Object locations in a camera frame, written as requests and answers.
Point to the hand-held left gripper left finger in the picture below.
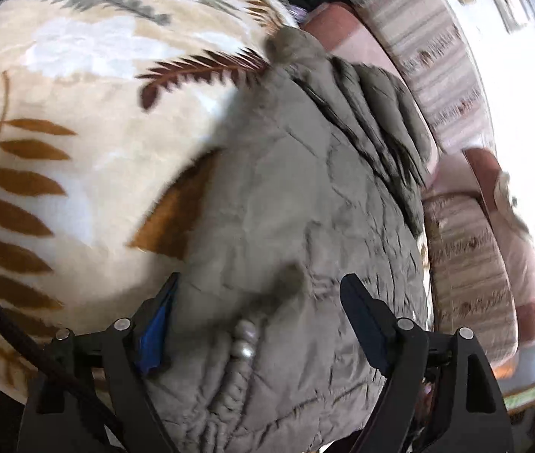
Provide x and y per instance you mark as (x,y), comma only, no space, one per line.
(154,339)

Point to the leaf print fleece blanket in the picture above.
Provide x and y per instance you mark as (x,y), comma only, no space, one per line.
(83,104)

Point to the long striped floral cushion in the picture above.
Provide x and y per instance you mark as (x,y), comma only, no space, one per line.
(433,66)

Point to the pink sofa armrest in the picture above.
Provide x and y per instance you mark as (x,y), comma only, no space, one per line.
(522,264)

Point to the grey-brown quilted hooded coat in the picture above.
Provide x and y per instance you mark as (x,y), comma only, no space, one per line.
(296,207)

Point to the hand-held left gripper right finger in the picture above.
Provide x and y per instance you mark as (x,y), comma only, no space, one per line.
(371,335)

